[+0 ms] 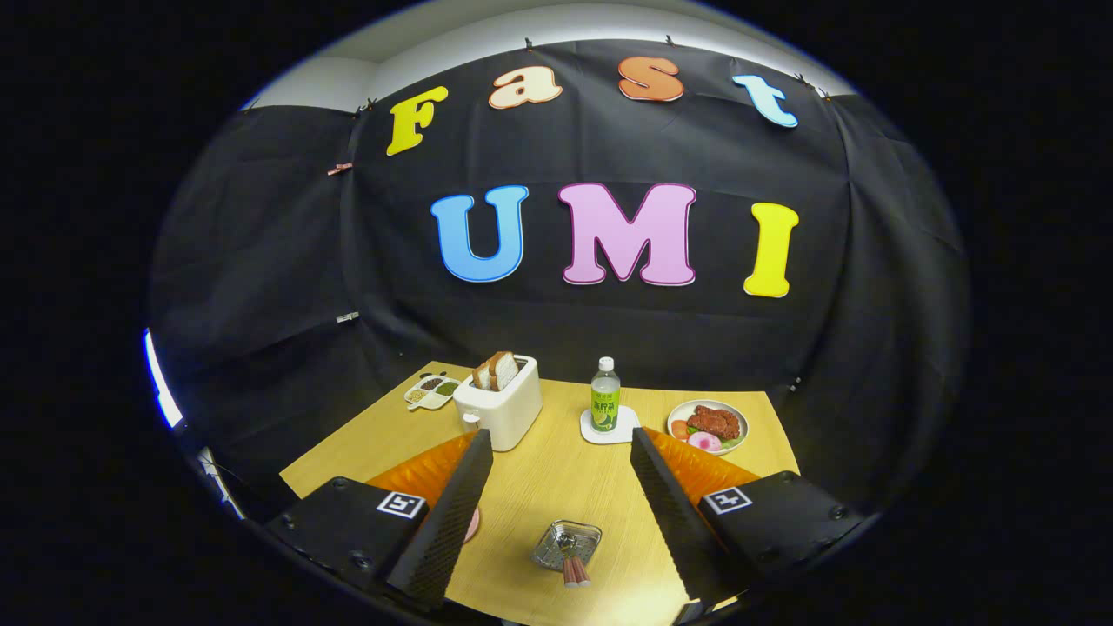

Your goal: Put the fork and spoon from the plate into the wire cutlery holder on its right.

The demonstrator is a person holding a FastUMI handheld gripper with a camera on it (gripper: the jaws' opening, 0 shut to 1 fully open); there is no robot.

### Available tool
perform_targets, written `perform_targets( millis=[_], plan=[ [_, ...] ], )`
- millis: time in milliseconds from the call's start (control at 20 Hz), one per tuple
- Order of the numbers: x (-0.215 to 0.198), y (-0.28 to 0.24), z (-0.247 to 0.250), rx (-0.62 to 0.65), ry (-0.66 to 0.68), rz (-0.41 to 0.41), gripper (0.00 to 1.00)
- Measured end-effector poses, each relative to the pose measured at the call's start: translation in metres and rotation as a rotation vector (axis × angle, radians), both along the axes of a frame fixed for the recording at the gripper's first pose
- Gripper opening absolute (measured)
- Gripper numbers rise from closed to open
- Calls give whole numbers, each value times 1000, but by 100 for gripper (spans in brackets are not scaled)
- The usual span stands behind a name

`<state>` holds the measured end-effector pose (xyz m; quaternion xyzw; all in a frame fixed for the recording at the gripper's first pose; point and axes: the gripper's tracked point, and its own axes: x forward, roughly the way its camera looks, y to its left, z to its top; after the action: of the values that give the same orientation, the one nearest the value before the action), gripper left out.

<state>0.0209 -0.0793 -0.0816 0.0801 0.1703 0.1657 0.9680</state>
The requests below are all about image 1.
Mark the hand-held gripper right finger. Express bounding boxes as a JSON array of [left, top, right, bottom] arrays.
[[630, 426, 867, 606]]

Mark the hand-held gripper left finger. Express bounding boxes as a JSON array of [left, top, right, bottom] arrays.
[[263, 428, 494, 609]]

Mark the spoon with red checked handle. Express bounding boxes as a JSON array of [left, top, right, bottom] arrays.
[[556, 535, 582, 589]]

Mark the perforated metal tray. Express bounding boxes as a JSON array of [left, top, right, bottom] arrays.
[[532, 520, 603, 573]]

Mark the white coaster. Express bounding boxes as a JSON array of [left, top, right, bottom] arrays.
[[580, 405, 642, 446]]

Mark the white plate of food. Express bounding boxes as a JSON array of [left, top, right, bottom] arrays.
[[667, 399, 750, 456]]

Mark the white toaster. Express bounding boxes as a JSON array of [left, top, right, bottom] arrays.
[[452, 355, 543, 453]]

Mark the white divided condiment dish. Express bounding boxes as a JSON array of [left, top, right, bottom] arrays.
[[403, 372, 462, 411]]

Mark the green label drink bottle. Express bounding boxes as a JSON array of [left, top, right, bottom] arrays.
[[590, 356, 622, 434]]

